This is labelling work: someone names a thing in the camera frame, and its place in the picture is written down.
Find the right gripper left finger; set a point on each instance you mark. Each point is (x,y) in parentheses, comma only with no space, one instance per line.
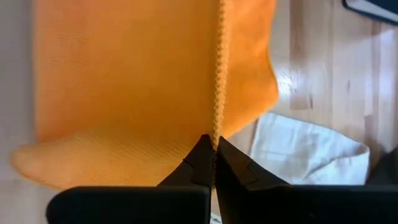
(140,205)

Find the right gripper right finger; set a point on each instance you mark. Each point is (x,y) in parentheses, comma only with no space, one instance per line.
(295,205)

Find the orange towel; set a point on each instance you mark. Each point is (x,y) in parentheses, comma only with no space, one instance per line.
(124,77)

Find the white towel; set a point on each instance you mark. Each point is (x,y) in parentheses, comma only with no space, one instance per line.
(304,155)

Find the navy white striped fabric bin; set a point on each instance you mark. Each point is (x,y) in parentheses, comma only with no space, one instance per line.
(373,7)

